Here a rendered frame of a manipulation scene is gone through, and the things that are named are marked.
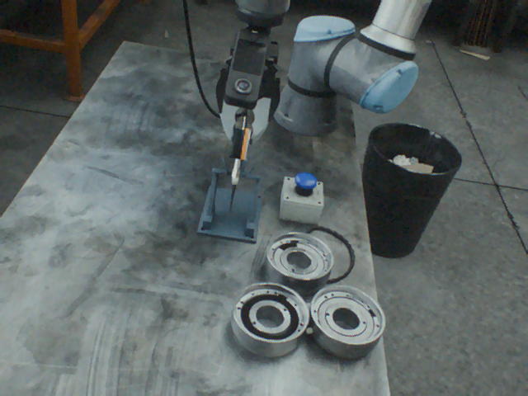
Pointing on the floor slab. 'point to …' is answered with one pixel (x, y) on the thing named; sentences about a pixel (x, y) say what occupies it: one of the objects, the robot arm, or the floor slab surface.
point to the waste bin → (404, 184)
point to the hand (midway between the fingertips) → (242, 137)
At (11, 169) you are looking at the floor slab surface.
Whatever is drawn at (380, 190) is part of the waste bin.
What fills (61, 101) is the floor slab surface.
